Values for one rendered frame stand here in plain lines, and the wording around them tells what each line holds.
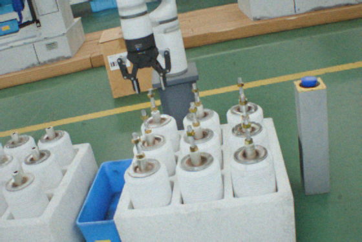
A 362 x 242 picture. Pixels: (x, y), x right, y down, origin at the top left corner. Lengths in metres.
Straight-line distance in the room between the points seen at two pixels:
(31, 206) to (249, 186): 0.51
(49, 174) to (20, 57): 1.95
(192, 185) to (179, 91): 0.48
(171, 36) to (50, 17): 1.76
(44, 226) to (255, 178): 0.49
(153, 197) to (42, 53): 2.15
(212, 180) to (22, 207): 0.46
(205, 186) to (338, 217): 0.39
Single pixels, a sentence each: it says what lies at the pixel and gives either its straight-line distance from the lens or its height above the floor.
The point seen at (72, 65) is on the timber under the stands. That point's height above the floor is 0.05.
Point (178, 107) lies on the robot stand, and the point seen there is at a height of 0.20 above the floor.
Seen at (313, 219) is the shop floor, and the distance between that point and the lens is 1.10.
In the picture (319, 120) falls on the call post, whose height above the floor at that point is 0.23.
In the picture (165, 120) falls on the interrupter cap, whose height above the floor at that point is 0.25.
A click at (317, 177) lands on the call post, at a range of 1.15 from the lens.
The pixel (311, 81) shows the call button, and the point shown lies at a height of 0.33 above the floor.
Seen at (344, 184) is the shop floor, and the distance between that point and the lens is 1.22.
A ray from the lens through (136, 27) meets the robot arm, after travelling 1.01.
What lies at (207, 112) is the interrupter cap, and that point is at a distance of 1.12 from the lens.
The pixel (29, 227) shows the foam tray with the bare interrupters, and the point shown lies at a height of 0.17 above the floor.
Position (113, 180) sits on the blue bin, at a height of 0.06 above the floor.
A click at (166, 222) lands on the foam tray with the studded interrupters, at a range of 0.91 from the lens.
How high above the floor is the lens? 0.71
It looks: 25 degrees down
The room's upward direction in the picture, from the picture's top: 12 degrees counter-clockwise
